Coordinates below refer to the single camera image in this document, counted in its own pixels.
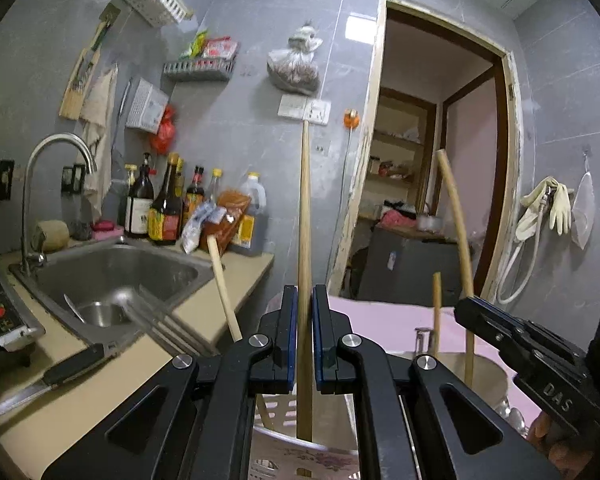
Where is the white shower hose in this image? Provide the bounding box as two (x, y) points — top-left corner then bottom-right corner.
(495, 187), (551, 306)

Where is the white wall socket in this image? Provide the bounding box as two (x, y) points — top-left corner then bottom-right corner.
(277, 94), (331, 126)

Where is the stainless steel sink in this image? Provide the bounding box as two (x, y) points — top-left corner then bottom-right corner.
(9, 242), (213, 348)

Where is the large brown oil jug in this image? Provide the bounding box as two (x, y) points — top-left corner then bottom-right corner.
(230, 172), (270, 256)

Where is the small white wall basket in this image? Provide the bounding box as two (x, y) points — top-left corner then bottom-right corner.
(125, 77), (170, 133)

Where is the cream rubber glove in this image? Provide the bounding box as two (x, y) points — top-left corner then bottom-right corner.
(515, 176), (556, 243)
(550, 182), (575, 236)

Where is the red plastic bag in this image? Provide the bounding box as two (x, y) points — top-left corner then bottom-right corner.
(150, 105), (177, 153)

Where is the metal peeler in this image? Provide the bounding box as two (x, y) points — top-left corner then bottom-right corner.
(414, 326), (433, 357)

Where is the white mesh bag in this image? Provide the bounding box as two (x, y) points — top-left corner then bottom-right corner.
(571, 152), (595, 250)

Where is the black-cap sauce bottle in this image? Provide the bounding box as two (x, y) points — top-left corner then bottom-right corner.
(182, 165), (206, 226)

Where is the dark white-label wine bottle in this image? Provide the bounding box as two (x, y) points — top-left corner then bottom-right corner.
(124, 152), (155, 240)

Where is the pink sponge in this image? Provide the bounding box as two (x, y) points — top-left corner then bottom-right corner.
(91, 220), (123, 241)

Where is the person's right hand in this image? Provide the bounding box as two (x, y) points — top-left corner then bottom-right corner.
(526, 409), (553, 458)

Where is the curved metal faucet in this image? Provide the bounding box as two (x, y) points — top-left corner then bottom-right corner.
(20, 132), (98, 276)

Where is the black-handled kitchen knife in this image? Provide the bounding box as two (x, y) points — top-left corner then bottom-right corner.
(0, 342), (118, 423)

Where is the yellow-cap clear bottle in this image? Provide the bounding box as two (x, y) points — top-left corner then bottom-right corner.
(206, 168), (226, 206)

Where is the grey wall rack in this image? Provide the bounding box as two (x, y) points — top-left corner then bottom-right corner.
(162, 57), (237, 82)

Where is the orange seasoning packet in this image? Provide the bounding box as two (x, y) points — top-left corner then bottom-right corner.
(200, 190), (251, 256)

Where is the blue and white packet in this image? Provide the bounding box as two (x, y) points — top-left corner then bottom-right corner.
(181, 200), (226, 255)

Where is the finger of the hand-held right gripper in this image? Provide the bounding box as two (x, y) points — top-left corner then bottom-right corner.
(453, 296), (531, 356)

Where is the clear hanging plastic bag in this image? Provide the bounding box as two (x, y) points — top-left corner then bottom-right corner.
(266, 21), (325, 96)

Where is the wooden chopstick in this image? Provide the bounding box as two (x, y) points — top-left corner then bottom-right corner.
(432, 272), (442, 358)
(207, 237), (243, 343)
(296, 121), (315, 443)
(436, 150), (477, 391)

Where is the cream plastic utensil holder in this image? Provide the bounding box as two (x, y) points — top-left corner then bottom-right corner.
(250, 350), (508, 480)

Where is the wooden door frame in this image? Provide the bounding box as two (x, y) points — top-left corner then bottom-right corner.
(327, 0), (526, 306)

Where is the dark red-label sauce bottle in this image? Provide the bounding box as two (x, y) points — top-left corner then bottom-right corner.
(147, 154), (183, 247)

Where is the wooden shelf unit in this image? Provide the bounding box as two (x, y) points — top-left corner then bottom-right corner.
(365, 87), (438, 221)

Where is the beige hanging towel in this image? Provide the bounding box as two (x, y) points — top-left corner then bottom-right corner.
(77, 63), (119, 221)

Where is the beige round cup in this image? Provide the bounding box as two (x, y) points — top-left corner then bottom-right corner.
(31, 220), (71, 253)

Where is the pink crumpled cloth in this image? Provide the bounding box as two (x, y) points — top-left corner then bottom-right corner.
(380, 209), (417, 231)

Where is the metal fork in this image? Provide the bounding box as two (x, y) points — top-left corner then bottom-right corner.
(112, 287), (221, 358)

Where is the red snack packet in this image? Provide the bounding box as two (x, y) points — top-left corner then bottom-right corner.
(200, 36), (240, 61)

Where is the green snack packet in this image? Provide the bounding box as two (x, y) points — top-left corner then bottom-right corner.
(181, 29), (210, 61)

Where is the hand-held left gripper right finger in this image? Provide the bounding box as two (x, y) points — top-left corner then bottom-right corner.
(311, 284), (563, 480)

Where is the thin wall cable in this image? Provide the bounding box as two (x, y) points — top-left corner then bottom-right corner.
(330, 129), (353, 281)

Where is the beige kitchen counter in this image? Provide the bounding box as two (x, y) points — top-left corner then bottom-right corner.
(0, 245), (276, 480)

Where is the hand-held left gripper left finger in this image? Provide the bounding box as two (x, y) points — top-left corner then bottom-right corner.
(40, 284), (301, 480)

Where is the metal bowl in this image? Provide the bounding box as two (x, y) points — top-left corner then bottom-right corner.
(75, 300), (131, 328)

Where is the hanging metal ladle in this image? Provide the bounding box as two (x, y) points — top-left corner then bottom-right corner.
(111, 78), (133, 166)

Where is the grey cabinet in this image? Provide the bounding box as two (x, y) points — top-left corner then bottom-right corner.
(357, 225), (473, 306)

